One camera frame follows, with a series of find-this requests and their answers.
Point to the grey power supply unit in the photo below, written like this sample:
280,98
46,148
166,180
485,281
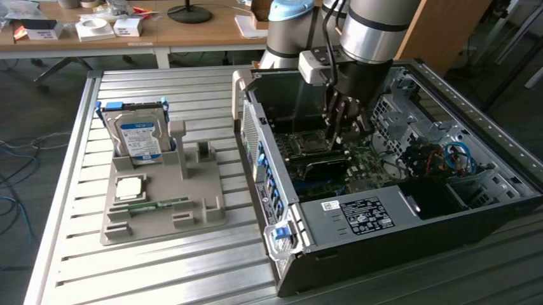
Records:
331,219

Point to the grey plastic parts rack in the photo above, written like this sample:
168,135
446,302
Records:
170,190

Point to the brown cardboard box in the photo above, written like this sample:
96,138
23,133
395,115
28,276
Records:
259,11

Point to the white box with tape roll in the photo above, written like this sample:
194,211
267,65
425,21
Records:
95,28

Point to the green motherboard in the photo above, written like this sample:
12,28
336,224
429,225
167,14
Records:
368,171

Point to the wooden desk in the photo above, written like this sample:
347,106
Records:
212,35
63,44

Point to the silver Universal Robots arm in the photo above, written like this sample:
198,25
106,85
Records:
374,38

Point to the white box with black lid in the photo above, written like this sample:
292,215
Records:
42,30

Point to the green RAM stick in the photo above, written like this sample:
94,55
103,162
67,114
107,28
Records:
152,205

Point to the black round lamp base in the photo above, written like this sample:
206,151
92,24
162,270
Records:
190,14

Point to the blue plastic case latch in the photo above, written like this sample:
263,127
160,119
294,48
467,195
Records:
280,232

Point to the black open PC case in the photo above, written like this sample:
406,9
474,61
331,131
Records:
382,263

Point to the small white cardboard box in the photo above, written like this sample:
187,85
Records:
127,27

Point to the metal CPU socket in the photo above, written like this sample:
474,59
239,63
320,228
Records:
311,141

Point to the white paper sheets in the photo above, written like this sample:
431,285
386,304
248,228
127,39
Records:
250,28

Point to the silver CPU chip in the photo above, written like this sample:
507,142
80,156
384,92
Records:
130,189

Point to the grey metal disk bay cage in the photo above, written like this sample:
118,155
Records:
399,127

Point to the blue expansion slot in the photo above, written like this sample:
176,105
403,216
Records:
314,184

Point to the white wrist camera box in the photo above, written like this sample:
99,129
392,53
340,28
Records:
310,68

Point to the wooden cabinet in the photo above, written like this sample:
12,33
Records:
458,35

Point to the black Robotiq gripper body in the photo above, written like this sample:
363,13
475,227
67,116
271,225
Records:
360,79

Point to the hard disk in blue caddy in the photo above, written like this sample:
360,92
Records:
135,136

